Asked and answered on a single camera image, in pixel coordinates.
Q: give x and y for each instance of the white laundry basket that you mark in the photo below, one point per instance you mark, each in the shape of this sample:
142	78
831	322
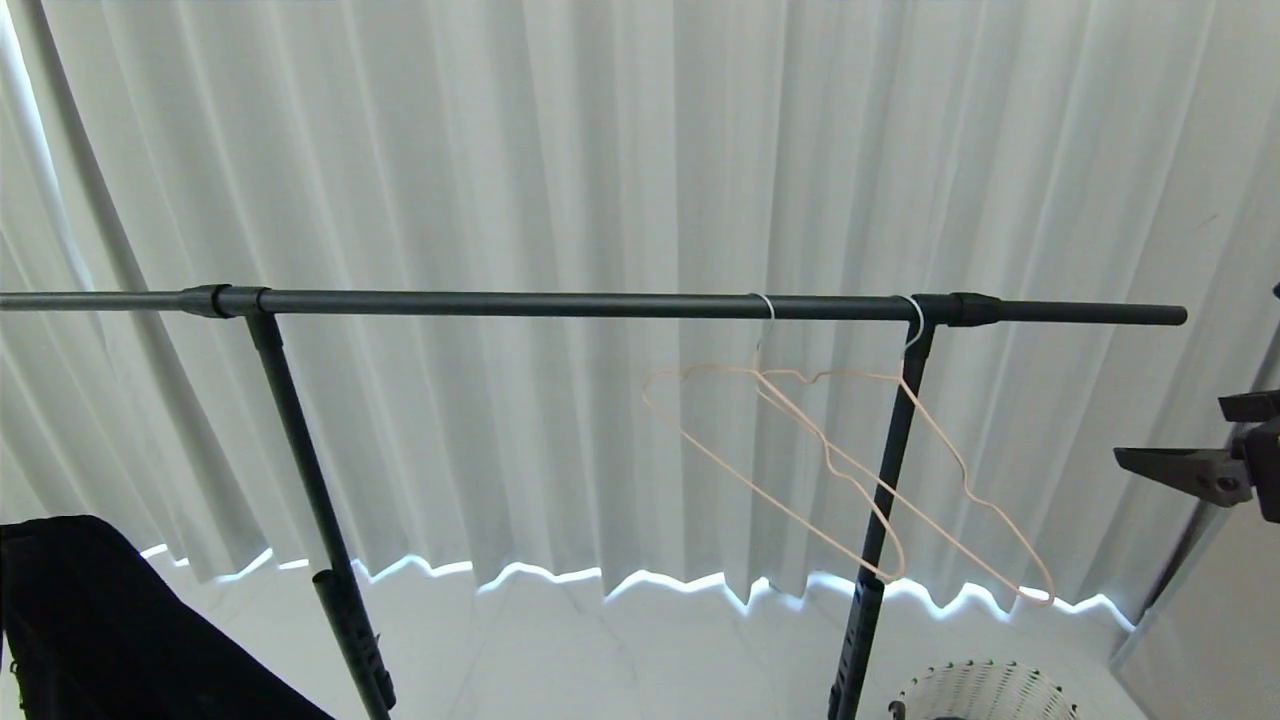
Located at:
980	690

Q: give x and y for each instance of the black short-sleeved shirt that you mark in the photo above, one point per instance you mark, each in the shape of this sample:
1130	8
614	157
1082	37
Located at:
100	640

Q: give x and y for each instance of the black clothes rack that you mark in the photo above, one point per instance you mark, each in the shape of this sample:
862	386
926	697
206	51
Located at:
600	303

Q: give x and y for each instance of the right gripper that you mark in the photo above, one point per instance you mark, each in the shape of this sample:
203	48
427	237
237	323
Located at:
1265	470

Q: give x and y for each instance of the pink clothes hanger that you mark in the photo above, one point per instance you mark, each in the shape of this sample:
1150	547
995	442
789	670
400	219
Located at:
700	370
1040	598

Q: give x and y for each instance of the white curtain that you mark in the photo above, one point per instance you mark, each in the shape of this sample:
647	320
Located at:
600	150

